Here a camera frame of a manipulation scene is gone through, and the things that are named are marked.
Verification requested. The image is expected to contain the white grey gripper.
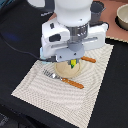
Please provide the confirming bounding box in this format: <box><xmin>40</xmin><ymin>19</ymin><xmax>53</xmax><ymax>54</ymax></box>
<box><xmin>41</xmin><ymin>20</ymin><xmax>108</xmax><ymax>63</ymax></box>

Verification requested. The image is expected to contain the yellow toy banana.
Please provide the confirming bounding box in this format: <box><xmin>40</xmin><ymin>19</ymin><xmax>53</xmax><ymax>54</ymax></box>
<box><xmin>71</xmin><ymin>59</ymin><xmax>76</xmax><ymax>69</ymax></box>

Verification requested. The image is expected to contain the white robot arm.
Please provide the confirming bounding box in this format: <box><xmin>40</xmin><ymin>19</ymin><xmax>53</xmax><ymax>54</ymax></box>
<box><xmin>27</xmin><ymin>0</ymin><xmax>108</xmax><ymax>63</ymax></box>

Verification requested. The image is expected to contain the round beige plate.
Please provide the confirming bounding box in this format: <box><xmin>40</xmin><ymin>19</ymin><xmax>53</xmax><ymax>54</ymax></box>
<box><xmin>54</xmin><ymin>62</ymin><xmax>81</xmax><ymax>78</ymax></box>

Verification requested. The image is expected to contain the woven beige placemat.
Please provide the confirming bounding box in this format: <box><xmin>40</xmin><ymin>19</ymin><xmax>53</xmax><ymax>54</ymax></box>
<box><xmin>12</xmin><ymin>44</ymin><xmax>113</xmax><ymax>128</ymax></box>

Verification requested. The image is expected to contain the beige bowl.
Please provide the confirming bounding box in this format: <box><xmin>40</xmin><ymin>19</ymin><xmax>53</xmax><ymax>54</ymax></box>
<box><xmin>117</xmin><ymin>4</ymin><xmax>128</xmax><ymax>30</ymax></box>

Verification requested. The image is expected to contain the knife with wooden handle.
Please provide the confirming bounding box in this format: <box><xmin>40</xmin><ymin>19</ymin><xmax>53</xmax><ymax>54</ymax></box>
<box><xmin>81</xmin><ymin>56</ymin><xmax>96</xmax><ymax>63</ymax></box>

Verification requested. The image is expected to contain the fork with wooden handle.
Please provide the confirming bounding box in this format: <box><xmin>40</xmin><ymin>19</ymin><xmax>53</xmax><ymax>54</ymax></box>
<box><xmin>43</xmin><ymin>69</ymin><xmax>84</xmax><ymax>89</ymax></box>

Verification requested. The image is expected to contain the grey pot with lid handles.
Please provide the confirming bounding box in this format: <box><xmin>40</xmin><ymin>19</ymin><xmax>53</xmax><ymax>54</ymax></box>
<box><xmin>90</xmin><ymin>1</ymin><xmax>106</xmax><ymax>23</ymax></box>

